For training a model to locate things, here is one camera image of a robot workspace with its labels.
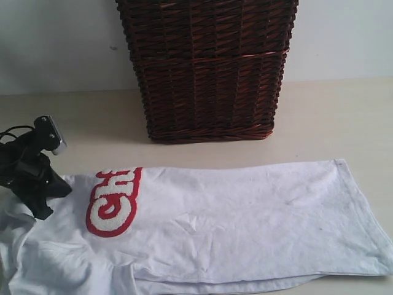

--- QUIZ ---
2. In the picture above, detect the white t-shirt red logo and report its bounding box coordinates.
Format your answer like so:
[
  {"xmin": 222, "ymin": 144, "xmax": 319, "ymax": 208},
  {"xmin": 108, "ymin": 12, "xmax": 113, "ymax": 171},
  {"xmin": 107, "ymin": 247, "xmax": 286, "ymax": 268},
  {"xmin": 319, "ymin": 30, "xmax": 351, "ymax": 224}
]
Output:
[{"xmin": 1, "ymin": 160, "xmax": 392, "ymax": 294}]

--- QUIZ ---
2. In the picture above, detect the dark brown wicker basket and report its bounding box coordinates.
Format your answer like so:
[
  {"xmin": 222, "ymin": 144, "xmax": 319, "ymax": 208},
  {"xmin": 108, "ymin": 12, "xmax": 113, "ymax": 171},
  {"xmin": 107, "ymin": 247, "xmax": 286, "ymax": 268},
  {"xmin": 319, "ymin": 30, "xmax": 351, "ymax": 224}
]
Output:
[{"xmin": 117, "ymin": 0, "xmax": 298, "ymax": 143}]

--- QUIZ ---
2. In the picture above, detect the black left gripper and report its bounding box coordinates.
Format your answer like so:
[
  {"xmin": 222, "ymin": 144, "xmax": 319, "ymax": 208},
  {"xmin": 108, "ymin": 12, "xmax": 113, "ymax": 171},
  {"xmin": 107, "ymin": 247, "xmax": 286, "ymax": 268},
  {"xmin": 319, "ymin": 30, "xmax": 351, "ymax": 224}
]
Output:
[{"xmin": 1, "ymin": 132, "xmax": 72, "ymax": 220}]

